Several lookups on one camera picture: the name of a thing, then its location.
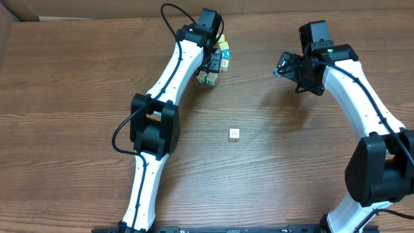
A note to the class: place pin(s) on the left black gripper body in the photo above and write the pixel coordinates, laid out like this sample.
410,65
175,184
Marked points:
210,62

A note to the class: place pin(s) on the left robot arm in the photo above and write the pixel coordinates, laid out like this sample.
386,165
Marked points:
154,119

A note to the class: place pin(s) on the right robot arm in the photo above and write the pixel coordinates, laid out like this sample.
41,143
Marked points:
380,171

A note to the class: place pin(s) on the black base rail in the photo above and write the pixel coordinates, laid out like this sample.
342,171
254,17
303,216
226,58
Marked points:
258,229

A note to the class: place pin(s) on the white green block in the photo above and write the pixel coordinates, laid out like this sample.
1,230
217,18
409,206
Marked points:
211,78
201,77

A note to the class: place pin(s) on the white block right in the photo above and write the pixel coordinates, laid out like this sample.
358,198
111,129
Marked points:
225,65

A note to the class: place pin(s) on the blue X block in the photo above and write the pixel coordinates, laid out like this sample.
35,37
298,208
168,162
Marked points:
226,54

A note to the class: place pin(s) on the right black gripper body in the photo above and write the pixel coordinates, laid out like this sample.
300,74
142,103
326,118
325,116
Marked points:
295,67

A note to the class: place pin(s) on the yellow block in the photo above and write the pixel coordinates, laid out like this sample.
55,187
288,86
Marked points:
224,45
221,39

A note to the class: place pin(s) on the red circle block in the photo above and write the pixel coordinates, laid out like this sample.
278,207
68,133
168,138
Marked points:
234,134

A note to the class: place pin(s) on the yellow block near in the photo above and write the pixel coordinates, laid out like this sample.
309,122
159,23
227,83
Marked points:
224,45

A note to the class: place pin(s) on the yellow block far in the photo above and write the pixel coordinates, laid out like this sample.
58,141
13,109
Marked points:
221,39

